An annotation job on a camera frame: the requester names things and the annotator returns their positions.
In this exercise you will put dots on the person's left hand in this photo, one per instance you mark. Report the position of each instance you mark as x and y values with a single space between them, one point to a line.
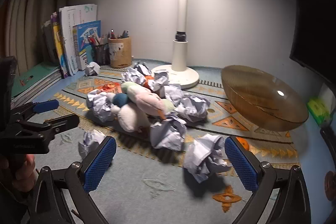
23 171

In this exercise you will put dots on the yellow cover book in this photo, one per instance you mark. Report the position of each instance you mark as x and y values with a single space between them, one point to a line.
59 45

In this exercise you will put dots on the purple cover book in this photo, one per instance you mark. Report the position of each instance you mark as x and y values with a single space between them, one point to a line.
54 18

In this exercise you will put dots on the white box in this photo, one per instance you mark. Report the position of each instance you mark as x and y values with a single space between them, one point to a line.
328 94

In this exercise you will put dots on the bunch of red pens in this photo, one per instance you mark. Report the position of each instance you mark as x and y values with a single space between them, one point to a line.
94 40

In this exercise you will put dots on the wooden pen holder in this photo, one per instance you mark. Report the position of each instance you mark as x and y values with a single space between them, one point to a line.
123 53

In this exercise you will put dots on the row of upright books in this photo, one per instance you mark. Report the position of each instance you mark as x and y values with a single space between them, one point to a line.
76 27

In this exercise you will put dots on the patterned woven mat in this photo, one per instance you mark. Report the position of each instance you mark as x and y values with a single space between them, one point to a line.
147 203

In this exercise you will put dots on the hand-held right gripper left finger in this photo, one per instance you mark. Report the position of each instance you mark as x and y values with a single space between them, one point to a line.
99 163

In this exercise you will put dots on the pile of paper balls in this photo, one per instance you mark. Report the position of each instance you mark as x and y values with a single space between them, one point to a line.
168 134

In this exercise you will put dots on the blue cover book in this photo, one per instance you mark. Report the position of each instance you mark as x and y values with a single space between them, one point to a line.
84 56

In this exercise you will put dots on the large paper wad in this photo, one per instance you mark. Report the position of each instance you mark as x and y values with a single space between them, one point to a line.
207 158

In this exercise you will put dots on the pink plush toy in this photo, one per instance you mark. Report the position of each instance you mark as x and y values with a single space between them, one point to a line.
147 102

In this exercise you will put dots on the black mesh pen holder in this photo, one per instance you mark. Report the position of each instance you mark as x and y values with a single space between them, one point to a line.
101 56

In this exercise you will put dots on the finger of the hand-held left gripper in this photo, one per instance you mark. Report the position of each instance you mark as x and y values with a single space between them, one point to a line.
46 106
63 121

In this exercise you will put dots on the white plush toy blue cap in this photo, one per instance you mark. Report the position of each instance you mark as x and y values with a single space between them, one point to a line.
130 116

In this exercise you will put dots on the dark monitor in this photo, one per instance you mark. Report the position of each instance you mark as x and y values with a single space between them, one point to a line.
315 16

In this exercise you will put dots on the green plush toy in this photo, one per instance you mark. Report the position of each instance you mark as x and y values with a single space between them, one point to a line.
128 87

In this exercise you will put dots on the bunch of dark pens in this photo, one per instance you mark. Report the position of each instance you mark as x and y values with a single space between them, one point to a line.
125 33

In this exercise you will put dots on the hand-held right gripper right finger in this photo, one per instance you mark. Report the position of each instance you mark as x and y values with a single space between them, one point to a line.
240 166

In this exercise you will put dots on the white desk lamp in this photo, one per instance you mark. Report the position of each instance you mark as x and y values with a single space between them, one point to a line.
181 56

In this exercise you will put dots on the brown round object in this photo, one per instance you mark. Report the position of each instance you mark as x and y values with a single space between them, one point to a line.
331 184

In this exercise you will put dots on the stack of flat books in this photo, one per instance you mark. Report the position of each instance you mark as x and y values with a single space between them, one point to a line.
34 79

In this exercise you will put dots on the grey green book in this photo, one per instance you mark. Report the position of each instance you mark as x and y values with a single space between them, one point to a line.
48 40

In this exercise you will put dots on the orange snack packet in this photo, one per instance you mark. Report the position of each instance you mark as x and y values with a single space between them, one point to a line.
109 87

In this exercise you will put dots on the amber ribbed glass bowl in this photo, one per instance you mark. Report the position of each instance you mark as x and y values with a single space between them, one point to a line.
257 103

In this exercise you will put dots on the green box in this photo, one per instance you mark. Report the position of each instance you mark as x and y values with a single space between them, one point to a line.
317 108

